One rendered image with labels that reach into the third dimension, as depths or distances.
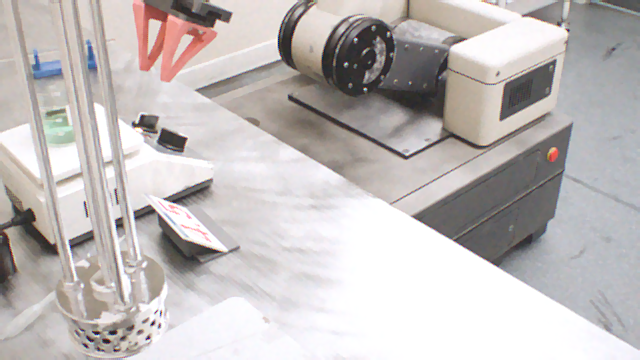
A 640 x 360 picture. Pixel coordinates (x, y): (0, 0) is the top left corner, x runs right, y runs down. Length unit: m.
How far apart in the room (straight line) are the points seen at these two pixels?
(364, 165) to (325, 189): 0.78
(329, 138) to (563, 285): 0.69
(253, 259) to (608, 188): 1.73
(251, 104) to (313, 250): 1.15
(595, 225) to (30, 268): 1.69
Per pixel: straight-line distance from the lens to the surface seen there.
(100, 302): 0.47
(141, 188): 0.82
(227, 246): 0.78
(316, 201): 0.85
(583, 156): 2.52
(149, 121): 0.90
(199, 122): 1.01
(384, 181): 1.59
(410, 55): 1.72
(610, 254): 2.12
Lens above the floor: 1.23
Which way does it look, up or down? 33 degrees down
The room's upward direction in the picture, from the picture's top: 1 degrees counter-clockwise
